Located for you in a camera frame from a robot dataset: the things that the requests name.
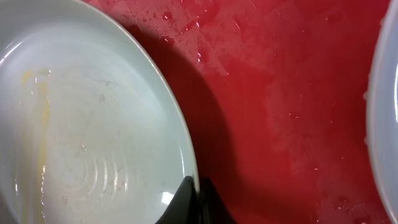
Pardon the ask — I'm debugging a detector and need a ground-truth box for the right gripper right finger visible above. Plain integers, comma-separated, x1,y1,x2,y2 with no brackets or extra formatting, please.
199,178,237,224

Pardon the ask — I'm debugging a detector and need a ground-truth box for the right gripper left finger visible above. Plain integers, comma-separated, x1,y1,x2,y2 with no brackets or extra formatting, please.
155,176,197,224

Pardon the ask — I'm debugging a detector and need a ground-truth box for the light blue plate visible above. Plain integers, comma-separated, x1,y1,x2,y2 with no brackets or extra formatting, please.
1,1,200,223

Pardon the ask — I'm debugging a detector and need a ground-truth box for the white plate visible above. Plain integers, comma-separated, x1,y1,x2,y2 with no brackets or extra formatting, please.
366,1,397,223

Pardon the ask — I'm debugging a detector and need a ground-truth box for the red plastic tray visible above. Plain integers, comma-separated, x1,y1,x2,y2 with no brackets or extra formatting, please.
91,0,389,223

